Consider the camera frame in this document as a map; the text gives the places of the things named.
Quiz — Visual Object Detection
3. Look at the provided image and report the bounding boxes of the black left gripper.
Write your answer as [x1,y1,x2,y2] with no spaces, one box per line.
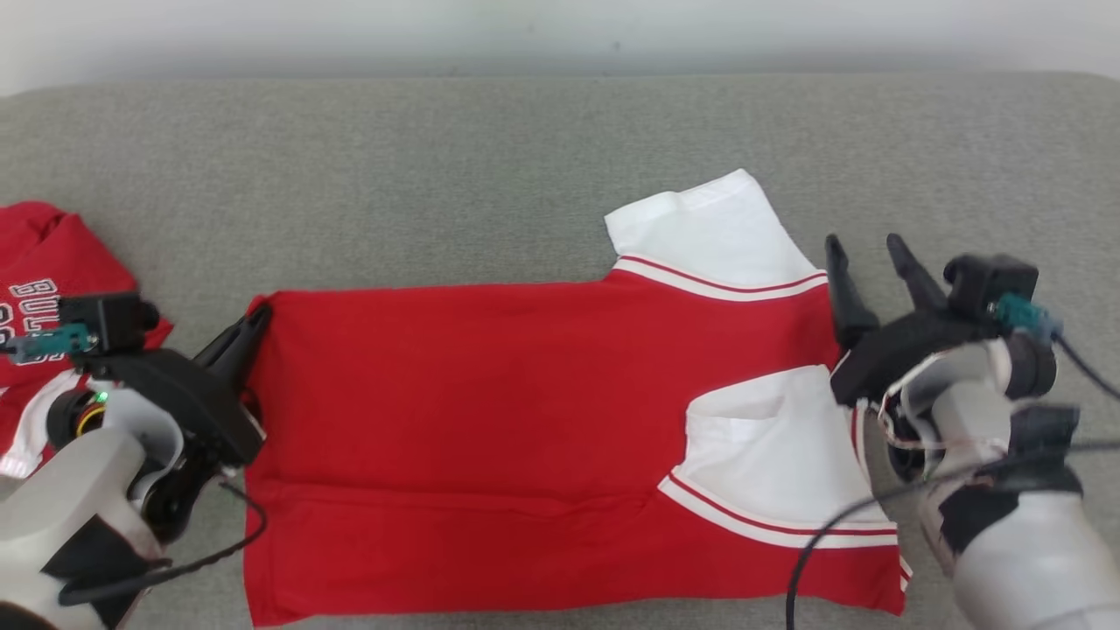
[87,302,273,469]

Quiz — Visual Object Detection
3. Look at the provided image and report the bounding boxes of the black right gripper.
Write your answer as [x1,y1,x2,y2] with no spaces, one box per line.
[825,233,998,408]

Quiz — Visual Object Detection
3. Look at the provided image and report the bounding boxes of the red Bulls 23 shorts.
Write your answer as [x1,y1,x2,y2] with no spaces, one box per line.
[0,201,173,478]

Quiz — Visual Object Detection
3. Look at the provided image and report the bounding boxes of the red shirt with white sleeves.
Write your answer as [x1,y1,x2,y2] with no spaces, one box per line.
[242,169,914,627]

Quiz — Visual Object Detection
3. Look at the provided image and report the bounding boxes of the teal plug left camera cable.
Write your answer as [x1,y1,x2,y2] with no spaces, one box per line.
[0,324,99,365]

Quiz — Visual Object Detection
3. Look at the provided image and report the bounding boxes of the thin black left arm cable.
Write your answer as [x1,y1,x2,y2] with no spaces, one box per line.
[57,477,268,609]

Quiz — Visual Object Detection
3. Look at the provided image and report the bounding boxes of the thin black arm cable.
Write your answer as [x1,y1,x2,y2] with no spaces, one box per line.
[57,477,268,609]
[785,442,1120,630]

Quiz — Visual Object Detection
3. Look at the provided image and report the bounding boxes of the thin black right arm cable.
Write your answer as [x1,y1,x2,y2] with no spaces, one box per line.
[785,442,1120,630]

